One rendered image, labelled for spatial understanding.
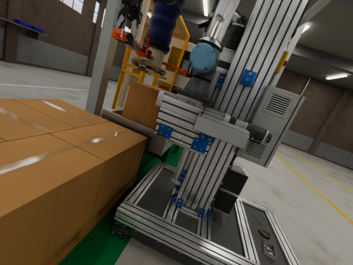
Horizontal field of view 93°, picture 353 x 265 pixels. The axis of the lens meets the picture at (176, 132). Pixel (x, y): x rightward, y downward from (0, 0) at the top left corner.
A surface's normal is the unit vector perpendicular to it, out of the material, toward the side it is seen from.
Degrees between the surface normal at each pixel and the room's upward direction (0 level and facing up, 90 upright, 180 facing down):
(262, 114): 90
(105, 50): 90
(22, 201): 0
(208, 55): 98
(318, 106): 90
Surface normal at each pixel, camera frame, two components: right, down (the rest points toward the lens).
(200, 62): -0.32, 0.28
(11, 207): 0.33, -0.91
